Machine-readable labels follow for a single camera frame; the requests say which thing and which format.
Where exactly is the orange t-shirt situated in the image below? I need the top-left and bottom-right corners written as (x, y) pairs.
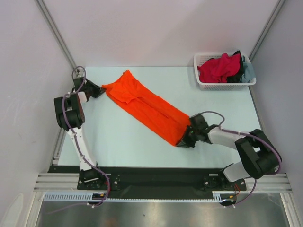
top-left (102, 70), bottom-right (190, 146)

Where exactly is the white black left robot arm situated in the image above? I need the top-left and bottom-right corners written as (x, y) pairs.
top-left (54, 77), bottom-right (107, 190)

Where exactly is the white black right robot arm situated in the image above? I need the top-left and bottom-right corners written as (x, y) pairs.
top-left (176, 113), bottom-right (282, 191)

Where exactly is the magenta t-shirt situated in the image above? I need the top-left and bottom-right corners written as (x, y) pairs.
top-left (197, 52), bottom-right (244, 83)

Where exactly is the black t-shirt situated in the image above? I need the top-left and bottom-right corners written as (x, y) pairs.
top-left (226, 49), bottom-right (245, 83)

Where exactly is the white perforated laundry basket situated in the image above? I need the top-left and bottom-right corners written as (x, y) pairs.
top-left (193, 51), bottom-right (256, 90)

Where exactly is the grey blue t-shirt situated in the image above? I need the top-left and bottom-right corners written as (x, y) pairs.
top-left (240, 55), bottom-right (255, 83)

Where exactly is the black front mounting rail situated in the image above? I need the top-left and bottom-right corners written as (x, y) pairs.
top-left (48, 166), bottom-right (252, 201)

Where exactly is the aluminium left side rail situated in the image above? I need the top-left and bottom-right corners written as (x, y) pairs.
top-left (52, 68), bottom-right (85, 165)

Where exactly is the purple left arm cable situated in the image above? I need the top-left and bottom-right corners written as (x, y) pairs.
top-left (46, 66), bottom-right (111, 215)

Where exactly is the aluminium left corner post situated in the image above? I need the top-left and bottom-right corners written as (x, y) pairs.
top-left (34, 0), bottom-right (77, 69)

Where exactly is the aluminium corner post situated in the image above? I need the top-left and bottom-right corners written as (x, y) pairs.
top-left (249, 0), bottom-right (287, 61)
top-left (34, 0), bottom-right (77, 69)

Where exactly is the aluminium front frame rail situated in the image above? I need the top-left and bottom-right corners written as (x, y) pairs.
top-left (34, 173), bottom-right (292, 193)

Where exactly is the white slotted cable duct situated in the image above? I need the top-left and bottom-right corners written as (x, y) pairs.
top-left (44, 191), bottom-right (237, 203)

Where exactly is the aluminium right corner post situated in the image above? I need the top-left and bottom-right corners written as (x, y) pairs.
top-left (249, 0), bottom-right (287, 61)

